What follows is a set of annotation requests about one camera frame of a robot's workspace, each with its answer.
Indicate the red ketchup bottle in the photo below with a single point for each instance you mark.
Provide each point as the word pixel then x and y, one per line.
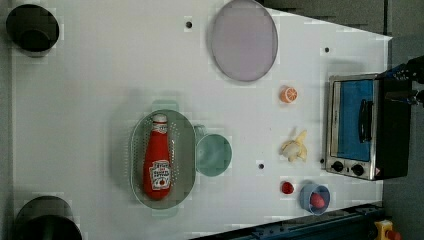
pixel 157 165

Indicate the orange slice toy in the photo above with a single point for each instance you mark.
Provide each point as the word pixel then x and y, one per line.
pixel 288 95

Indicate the grey round plate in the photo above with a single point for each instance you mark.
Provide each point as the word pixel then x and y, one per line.
pixel 244 40

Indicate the peeled banana toy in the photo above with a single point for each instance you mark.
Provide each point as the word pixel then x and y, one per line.
pixel 295 149

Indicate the red strawberry toy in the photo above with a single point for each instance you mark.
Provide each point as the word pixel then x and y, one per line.
pixel 287 188

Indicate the blue bowl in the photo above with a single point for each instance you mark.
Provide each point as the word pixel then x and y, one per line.
pixel 305 195

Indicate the red fruit toy in bowl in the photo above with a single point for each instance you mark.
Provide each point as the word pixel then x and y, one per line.
pixel 317 200

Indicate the black toaster oven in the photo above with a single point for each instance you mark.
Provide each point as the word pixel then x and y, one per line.
pixel 368 127

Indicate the yellow red emergency button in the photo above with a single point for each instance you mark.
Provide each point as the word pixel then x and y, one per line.
pixel 385 231

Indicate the blue metal rail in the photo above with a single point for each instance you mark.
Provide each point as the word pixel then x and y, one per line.
pixel 353 223

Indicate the black cylinder post near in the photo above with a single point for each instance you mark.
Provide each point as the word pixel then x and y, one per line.
pixel 46 218

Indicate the black cylinder post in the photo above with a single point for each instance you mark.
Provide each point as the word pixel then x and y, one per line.
pixel 32 28
pixel 46 218

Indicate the black cylinder post far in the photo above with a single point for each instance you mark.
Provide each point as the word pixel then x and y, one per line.
pixel 32 28

